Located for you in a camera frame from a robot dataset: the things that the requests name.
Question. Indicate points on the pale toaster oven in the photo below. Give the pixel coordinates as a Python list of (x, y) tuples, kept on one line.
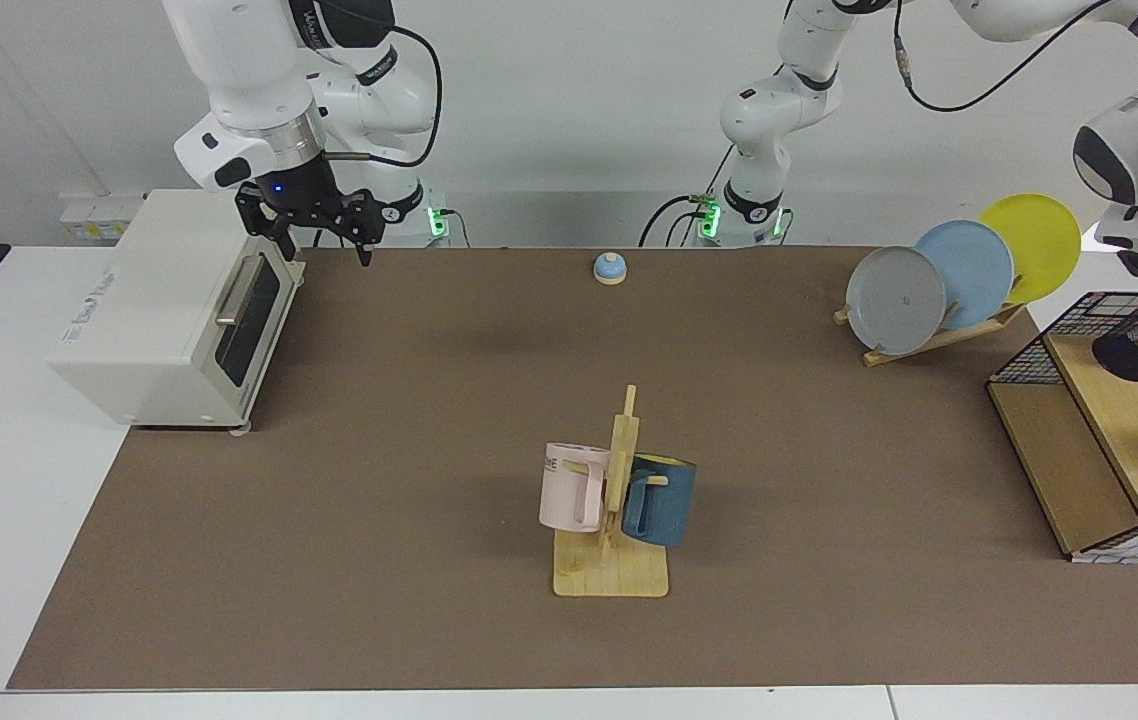
[(149, 320)]

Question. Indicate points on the yellow plate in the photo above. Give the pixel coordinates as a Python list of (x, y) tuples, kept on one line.
[(1039, 235)]

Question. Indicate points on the brown table cloth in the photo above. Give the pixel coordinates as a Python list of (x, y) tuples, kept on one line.
[(429, 450)]

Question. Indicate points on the light blue plate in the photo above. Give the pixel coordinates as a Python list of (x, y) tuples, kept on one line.
[(974, 265)]

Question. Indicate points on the small blue round bell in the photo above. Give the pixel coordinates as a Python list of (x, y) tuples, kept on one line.
[(610, 266)]

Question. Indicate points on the wooden plate rack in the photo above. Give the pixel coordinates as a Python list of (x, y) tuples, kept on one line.
[(939, 340)]

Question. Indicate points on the grey plate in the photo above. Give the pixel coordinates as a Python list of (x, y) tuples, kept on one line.
[(894, 300)]

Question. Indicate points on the pink mug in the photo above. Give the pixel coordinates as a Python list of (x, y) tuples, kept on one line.
[(561, 495)]

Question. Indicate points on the dark teal mug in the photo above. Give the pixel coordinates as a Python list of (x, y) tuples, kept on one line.
[(669, 505)]

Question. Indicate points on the wooden cup stand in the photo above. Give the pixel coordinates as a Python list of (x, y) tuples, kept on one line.
[(609, 575)]

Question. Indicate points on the white wall power strip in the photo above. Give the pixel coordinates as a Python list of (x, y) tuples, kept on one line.
[(99, 215)]

